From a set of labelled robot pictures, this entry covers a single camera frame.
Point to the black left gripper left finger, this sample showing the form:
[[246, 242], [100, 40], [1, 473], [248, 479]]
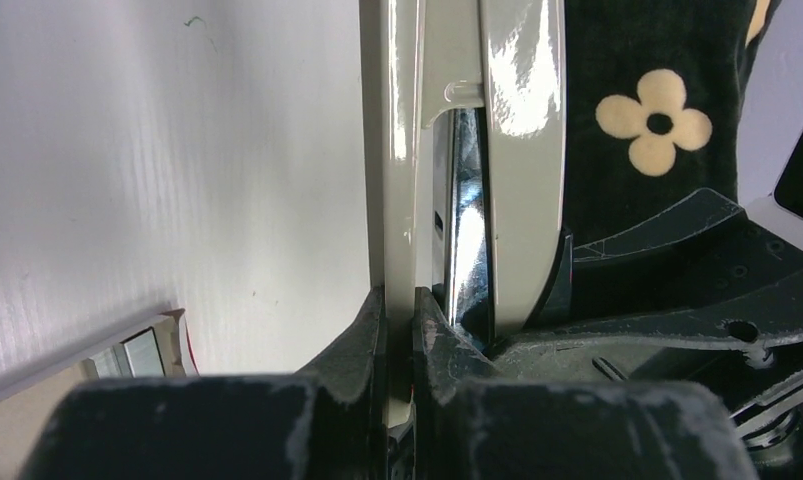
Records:
[[325, 421]]

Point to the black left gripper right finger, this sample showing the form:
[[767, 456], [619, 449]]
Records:
[[474, 423]]

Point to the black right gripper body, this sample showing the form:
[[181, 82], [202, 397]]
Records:
[[762, 389]]

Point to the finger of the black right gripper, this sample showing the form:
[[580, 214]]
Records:
[[766, 318], [696, 214]]

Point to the beige black stapler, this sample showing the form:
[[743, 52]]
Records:
[[464, 123]]

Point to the black floral plush pillow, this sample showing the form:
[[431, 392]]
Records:
[[655, 91]]

